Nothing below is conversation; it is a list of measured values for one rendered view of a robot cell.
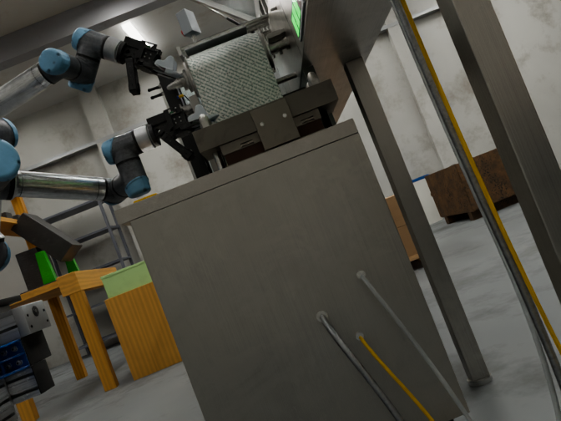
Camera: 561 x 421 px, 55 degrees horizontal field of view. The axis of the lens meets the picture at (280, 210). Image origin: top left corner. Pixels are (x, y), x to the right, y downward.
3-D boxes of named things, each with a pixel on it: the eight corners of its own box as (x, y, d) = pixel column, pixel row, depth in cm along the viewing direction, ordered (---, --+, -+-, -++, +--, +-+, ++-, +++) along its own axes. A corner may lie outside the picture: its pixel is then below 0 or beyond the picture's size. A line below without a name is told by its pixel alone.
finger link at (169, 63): (184, 58, 168) (157, 50, 168) (179, 77, 168) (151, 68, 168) (187, 62, 171) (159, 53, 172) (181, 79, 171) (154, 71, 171)
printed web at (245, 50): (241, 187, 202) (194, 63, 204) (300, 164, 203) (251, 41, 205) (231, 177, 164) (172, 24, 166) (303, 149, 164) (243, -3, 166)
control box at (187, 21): (189, 40, 233) (181, 19, 233) (201, 32, 230) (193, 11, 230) (180, 38, 226) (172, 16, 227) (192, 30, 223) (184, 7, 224)
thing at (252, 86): (218, 142, 165) (196, 86, 165) (289, 114, 165) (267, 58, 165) (217, 141, 164) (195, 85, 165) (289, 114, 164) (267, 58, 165)
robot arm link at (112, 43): (100, 55, 168) (108, 63, 176) (114, 59, 168) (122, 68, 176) (108, 32, 168) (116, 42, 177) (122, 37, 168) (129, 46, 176)
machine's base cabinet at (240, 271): (272, 340, 386) (229, 228, 389) (356, 307, 386) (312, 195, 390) (248, 544, 134) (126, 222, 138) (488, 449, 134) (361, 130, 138)
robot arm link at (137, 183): (141, 199, 172) (128, 167, 172) (157, 188, 164) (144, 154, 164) (119, 205, 167) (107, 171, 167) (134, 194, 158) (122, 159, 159)
